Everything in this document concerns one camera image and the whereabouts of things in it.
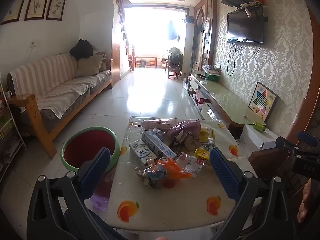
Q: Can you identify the low wooden bench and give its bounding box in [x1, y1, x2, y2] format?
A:
[135, 56, 160, 68]

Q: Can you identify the hanging dark blue clothing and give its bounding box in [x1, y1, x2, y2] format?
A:
[168, 21, 179, 41]

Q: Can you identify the white wire book rack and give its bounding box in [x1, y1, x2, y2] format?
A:
[0, 72, 27, 180]

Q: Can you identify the black cloth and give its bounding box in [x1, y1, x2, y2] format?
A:
[69, 39, 93, 60]

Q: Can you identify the white red label wrapper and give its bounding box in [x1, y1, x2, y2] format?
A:
[180, 154, 208, 178]

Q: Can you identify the long television cabinet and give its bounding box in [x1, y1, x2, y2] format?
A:
[187, 74, 267, 140]

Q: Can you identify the patterned pillow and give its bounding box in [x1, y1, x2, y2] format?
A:
[94, 51, 108, 72]

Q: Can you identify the brown paper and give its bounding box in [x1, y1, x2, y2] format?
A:
[176, 130, 200, 152]

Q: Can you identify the long blue white box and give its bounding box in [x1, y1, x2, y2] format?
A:
[142, 130, 177, 159]

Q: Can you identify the star checkers game board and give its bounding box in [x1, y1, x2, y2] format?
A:
[248, 82, 279, 123]

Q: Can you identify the large white cardboard box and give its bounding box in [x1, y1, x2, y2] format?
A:
[239, 124, 279, 153]

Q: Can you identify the row of picture books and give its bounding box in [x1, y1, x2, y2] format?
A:
[0, 80, 23, 172]

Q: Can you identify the person's right hand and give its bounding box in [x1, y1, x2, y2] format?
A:
[297, 180, 317, 224]

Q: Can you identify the black television cable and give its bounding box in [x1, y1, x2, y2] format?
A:
[226, 42, 237, 77]

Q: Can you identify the small yellow drink carton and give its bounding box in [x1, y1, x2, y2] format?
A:
[194, 147, 210, 162]

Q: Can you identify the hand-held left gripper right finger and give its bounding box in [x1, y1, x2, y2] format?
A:
[207, 147, 298, 240]

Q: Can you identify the striped sofa cover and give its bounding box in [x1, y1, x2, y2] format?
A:
[9, 52, 112, 119]

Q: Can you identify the green box with papers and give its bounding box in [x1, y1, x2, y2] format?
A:
[201, 65, 222, 81]

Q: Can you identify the beige pillow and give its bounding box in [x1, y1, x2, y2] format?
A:
[75, 54, 104, 78]

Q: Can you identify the wooden frame sofa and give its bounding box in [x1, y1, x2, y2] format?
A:
[6, 51, 113, 159]

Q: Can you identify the red box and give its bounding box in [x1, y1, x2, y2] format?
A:
[195, 90, 208, 104]

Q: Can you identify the wooden chair with clothes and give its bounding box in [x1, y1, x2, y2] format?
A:
[166, 47, 183, 80]

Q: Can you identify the black flat television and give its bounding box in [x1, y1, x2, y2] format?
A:
[227, 5, 265, 45]

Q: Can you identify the green rimmed red bin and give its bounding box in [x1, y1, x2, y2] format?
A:
[61, 127, 120, 173]

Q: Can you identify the fruit print tablecloth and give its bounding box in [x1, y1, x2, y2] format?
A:
[105, 116, 258, 232]

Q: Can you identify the framed plant picture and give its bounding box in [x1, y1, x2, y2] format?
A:
[46, 0, 69, 21]
[1, 0, 28, 26]
[24, 0, 53, 21]

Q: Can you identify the mauve plastic bag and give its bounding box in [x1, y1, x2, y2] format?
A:
[167, 120, 202, 145]

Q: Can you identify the wooden stair post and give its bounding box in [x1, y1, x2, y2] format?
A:
[130, 44, 137, 72]

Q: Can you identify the orange plastic wrapper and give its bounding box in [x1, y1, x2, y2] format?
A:
[156, 157, 192, 180]

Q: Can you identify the translucent violet plastic bag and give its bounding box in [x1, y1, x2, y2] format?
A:
[90, 175, 110, 212]

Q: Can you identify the yellow cardboard box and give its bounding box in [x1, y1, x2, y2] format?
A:
[199, 127, 218, 143]

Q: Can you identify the crumpled colourful wrapper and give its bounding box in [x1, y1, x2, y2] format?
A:
[136, 166, 167, 188]

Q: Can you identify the clear plastic wrap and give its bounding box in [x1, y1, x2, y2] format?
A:
[125, 122, 145, 143]

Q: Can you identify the white blue milk carton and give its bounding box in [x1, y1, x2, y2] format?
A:
[129, 139, 158, 167]

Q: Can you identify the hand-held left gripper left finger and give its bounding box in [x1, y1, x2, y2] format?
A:
[26, 146, 130, 240]

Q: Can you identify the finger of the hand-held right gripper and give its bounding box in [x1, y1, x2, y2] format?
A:
[276, 136, 302, 157]
[297, 131, 318, 147]

